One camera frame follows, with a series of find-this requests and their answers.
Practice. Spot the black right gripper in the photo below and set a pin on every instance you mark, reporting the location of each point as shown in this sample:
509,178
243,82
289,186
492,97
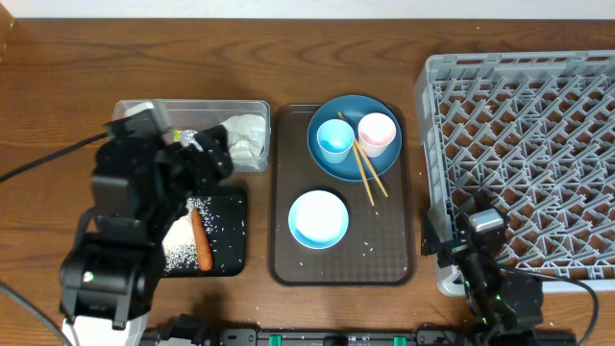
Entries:
431,241

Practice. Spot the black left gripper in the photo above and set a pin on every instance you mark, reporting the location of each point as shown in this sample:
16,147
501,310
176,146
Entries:
211,172

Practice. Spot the foil snack wrapper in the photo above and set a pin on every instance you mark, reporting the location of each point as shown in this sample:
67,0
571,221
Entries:
186,138

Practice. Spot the white napkin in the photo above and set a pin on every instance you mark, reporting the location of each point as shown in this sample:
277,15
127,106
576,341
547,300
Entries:
246,141

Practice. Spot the orange carrot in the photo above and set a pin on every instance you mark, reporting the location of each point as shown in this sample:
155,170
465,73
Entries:
203,251

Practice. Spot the white rice pile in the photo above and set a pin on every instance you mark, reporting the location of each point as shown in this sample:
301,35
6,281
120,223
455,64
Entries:
179,245

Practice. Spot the wooden chopstick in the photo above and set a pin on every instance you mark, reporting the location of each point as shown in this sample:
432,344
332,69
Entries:
368,165
359,165

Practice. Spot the light blue bowl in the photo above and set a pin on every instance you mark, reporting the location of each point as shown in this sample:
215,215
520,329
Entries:
318,219

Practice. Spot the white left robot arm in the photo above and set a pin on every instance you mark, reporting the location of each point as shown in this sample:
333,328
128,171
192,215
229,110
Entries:
108,280

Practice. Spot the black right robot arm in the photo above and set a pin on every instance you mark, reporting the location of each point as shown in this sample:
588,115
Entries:
507,305

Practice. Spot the grey dishwasher rack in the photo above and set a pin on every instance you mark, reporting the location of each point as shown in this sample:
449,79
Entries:
534,132

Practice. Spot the brown serving tray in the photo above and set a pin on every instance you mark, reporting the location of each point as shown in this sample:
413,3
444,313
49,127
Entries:
378,247

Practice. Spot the clear plastic bin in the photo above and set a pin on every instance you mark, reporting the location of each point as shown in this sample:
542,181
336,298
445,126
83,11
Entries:
200,115

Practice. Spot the black tray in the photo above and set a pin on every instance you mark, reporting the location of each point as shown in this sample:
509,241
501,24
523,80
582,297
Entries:
231,203

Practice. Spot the light blue cup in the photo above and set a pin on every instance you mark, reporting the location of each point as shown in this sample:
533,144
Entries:
335,139

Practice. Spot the pink cup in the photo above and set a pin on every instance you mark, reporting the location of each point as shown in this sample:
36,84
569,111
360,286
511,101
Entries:
375,132

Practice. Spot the dark blue plate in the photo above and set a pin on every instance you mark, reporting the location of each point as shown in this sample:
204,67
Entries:
353,107

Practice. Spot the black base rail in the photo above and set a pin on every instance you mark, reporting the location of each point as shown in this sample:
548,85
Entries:
190,330

